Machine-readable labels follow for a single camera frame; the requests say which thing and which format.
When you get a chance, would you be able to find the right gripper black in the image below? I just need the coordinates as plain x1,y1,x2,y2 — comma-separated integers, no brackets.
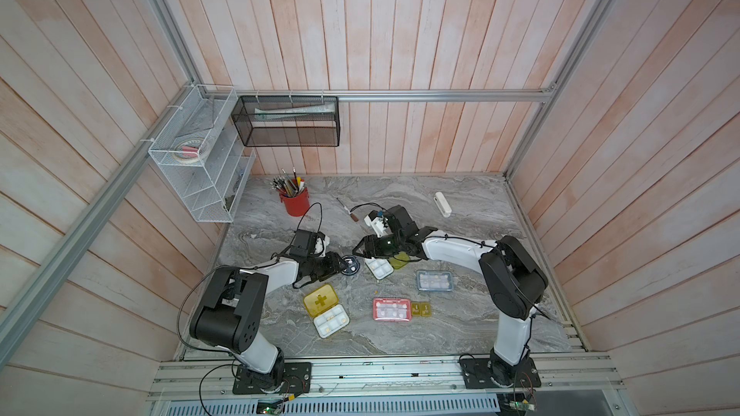
351,236,405,260

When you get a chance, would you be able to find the blue pillbox clear lid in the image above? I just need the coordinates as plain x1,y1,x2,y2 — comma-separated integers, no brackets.
416,271,454,292

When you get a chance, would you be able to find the pink pillbox clear lid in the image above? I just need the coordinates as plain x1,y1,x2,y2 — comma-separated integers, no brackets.
372,298,412,322

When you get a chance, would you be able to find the small yellow transparent pillbox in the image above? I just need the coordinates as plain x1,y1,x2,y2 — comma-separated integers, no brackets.
410,302,433,317

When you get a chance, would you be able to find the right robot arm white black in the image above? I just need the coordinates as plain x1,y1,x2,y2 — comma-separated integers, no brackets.
352,205,548,388

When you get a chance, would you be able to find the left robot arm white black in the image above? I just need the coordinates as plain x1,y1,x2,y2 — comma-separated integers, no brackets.
188,230,350,375

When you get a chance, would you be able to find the round dark blue pillbox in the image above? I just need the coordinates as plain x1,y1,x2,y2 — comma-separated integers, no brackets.
340,255,362,277

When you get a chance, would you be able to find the green lid white pillbox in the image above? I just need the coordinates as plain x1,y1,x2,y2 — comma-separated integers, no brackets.
364,252,412,280

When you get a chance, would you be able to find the yellow lid white pillbox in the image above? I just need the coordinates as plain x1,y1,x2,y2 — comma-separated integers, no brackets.
303,284,350,339

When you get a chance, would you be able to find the red pen cup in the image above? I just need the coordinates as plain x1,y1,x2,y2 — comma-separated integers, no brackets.
279,189,310,218

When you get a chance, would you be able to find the white rectangular case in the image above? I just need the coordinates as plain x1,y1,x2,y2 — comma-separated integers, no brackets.
434,192,452,218

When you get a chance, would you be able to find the tape roll on shelf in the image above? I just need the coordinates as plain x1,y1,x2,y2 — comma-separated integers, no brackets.
172,138,210,165

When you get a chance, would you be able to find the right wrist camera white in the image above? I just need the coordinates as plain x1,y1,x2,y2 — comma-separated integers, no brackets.
363,211,390,238

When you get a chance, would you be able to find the brown handled screwdriver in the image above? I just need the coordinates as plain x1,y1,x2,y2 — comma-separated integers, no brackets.
335,198,360,223

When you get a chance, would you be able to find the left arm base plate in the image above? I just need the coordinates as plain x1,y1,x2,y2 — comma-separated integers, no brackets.
232,362,312,397

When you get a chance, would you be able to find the black mesh wall basket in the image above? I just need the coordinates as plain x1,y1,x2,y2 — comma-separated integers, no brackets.
231,94,341,148

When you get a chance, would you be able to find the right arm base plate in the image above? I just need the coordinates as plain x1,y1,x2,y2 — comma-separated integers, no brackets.
458,354,542,390

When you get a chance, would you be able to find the white wire shelf rack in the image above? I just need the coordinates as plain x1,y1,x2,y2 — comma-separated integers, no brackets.
148,84,256,223

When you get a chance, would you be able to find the aluminium front rail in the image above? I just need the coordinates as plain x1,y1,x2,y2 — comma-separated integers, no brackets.
146,352,626,402

